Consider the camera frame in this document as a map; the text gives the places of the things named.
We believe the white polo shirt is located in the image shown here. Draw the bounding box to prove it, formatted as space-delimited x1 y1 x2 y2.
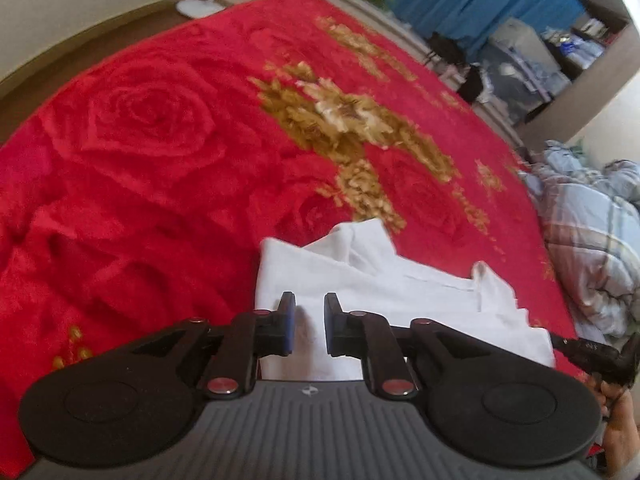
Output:
255 220 555 382

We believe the person's right hand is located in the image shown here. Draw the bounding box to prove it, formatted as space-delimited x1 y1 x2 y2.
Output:
584 376 640 479

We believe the plaid quilt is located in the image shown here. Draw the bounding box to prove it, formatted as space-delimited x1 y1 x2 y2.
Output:
518 141 639 339

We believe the red floral bed blanket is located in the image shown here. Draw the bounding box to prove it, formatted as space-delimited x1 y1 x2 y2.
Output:
1 0 574 479

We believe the clear plastic storage bin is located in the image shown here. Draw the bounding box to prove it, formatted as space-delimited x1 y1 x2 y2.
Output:
477 42 572 126

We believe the wooden shelf unit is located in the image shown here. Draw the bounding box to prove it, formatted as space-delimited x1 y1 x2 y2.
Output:
514 0 640 146

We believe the black bag on sill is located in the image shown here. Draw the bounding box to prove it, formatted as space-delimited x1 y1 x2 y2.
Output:
424 32 469 79

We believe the grey storage box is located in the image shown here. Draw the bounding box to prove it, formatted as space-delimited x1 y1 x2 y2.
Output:
489 18 560 72

